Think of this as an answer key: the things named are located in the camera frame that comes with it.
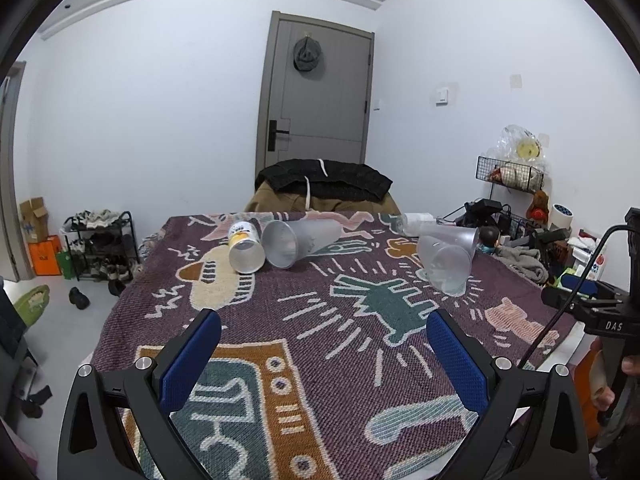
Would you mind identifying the brown plush toy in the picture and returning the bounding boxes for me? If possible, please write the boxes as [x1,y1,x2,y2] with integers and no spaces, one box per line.
[525,191,549,224]

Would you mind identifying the orange paper bag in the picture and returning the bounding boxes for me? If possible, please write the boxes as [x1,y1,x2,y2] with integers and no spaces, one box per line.
[27,235,62,276]

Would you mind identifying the green slipper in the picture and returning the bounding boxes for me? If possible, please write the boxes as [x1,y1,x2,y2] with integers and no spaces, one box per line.
[14,285,50,327]

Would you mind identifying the black-headed doll figure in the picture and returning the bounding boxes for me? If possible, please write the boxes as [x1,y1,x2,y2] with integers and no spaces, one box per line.
[477,226,501,254]

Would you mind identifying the brown chair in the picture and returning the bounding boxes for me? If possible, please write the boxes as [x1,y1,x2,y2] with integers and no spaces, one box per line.
[244,182,400,214]

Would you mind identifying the black wire basket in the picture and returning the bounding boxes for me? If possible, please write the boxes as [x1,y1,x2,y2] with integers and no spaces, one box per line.
[475,156,544,194]

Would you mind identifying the clear plastic bag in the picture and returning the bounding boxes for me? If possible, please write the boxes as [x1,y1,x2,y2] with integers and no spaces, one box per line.
[486,125,549,171]

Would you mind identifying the grey hat on door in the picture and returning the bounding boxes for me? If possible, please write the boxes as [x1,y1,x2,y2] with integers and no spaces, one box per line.
[293,36,322,73]

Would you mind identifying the white wall switch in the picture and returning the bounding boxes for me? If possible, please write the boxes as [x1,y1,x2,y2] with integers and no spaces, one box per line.
[435,87,449,106]

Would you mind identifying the cardboard box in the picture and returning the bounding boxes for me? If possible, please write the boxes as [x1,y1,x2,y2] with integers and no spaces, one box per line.
[20,197,49,244]

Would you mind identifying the person's right hand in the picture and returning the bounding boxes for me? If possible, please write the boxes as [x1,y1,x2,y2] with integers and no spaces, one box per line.
[589,351,615,412]

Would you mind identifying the white tape roll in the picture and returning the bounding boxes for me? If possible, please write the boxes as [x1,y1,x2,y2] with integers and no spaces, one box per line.
[549,204,574,230]

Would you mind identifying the purple patterned woven blanket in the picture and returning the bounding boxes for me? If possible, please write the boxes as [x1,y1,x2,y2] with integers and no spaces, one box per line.
[93,212,582,479]

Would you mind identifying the frosted plastic cup lying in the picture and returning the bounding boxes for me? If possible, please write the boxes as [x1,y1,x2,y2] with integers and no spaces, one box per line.
[262,219,342,269]
[419,222,480,257]

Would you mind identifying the grey cloth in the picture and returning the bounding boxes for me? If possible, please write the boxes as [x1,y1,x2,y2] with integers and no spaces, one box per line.
[492,245,549,285]

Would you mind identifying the black shoe rack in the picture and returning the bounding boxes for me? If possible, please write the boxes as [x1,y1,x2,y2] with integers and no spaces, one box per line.
[61,209,141,284]

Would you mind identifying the grey door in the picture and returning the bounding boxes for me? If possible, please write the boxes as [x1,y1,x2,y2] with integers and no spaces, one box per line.
[255,11,374,171]

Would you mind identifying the clear plastic water bottle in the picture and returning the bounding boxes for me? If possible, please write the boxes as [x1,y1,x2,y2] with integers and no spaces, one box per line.
[392,212,436,237]

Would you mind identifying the white yellow paper cup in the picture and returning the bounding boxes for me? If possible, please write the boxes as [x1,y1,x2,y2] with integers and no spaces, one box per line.
[228,221,266,274]

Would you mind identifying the frosted plastic cup lying right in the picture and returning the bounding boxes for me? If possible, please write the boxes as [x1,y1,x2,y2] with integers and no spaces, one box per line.
[419,222,480,257]

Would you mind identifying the frosted plastic cup with cartoon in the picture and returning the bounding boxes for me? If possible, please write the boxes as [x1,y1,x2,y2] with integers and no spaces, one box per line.
[416,235,472,297]

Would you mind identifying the frosted plastic cup lying left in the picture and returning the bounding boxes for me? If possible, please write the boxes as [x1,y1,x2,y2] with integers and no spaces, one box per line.
[262,219,342,269]

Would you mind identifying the black jacket on chair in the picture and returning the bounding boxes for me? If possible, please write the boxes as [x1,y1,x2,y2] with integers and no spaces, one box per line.
[255,158,393,203]

